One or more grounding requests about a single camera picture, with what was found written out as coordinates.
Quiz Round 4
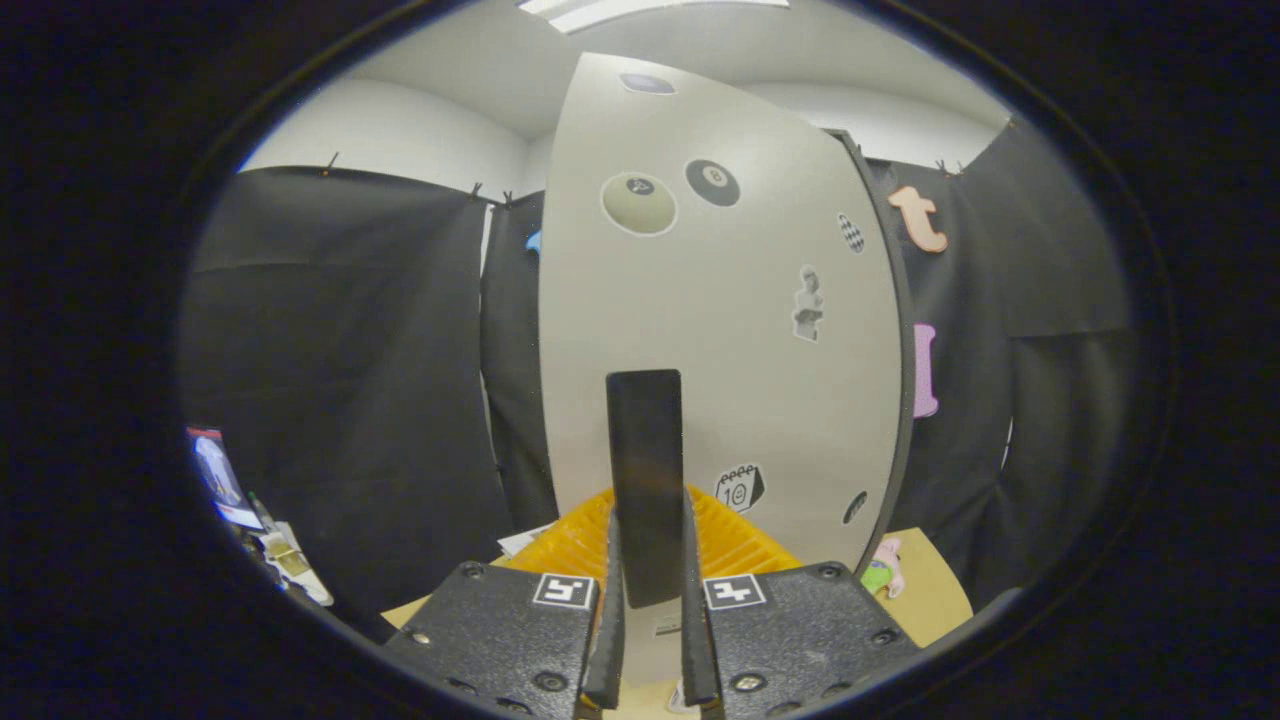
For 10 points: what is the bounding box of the green pink plush toy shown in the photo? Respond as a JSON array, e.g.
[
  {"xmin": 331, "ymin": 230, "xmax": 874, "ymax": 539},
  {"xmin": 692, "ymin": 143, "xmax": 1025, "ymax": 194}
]
[{"xmin": 860, "ymin": 537, "xmax": 906, "ymax": 599}]

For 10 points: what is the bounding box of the light grey shoe cabinet door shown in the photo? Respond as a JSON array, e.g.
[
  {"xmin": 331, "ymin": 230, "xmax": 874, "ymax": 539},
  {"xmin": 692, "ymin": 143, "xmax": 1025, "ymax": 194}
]
[{"xmin": 538, "ymin": 52, "xmax": 906, "ymax": 691}]

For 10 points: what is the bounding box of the long ceiling light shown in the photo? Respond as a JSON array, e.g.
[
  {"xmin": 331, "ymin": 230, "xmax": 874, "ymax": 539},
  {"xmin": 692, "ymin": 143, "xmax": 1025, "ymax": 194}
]
[{"xmin": 517, "ymin": 0, "xmax": 791, "ymax": 34}]

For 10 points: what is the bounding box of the grey shoe cabinet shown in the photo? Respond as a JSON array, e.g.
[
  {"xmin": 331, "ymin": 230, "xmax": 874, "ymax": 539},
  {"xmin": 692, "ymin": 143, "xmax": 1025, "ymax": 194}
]
[{"xmin": 828, "ymin": 128, "xmax": 917, "ymax": 576}]

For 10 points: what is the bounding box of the black door handle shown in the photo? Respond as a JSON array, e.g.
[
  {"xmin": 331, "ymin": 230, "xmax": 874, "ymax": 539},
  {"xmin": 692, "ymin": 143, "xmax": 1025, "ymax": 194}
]
[{"xmin": 606, "ymin": 369, "xmax": 687, "ymax": 609}]

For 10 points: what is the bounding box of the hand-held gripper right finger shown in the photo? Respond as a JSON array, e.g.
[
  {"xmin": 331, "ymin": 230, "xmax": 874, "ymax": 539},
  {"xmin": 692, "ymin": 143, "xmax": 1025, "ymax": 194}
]
[{"xmin": 683, "ymin": 485, "xmax": 921, "ymax": 720}]

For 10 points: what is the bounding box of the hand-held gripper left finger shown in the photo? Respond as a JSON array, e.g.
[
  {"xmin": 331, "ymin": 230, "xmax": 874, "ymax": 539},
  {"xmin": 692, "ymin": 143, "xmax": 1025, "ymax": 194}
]
[{"xmin": 383, "ymin": 487, "xmax": 626, "ymax": 720}]

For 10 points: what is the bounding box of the white book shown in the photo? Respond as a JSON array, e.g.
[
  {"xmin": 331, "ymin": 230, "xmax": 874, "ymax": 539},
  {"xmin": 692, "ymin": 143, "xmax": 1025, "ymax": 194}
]
[{"xmin": 497, "ymin": 525, "xmax": 556, "ymax": 559}]

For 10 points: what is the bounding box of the black backdrop cloth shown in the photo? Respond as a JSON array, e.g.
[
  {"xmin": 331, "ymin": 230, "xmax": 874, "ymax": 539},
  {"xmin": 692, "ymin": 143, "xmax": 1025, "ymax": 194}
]
[{"xmin": 180, "ymin": 120, "xmax": 1141, "ymax": 641}]

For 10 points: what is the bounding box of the white yellowish object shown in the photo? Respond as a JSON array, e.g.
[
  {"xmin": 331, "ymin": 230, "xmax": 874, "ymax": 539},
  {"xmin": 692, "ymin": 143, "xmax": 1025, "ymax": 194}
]
[{"xmin": 245, "ymin": 490, "xmax": 334, "ymax": 607}]

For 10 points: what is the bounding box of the blue white printed sheet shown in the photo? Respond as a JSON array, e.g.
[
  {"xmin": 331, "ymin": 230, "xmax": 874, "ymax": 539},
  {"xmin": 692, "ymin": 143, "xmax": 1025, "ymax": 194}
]
[{"xmin": 186, "ymin": 427, "xmax": 263, "ymax": 529}]

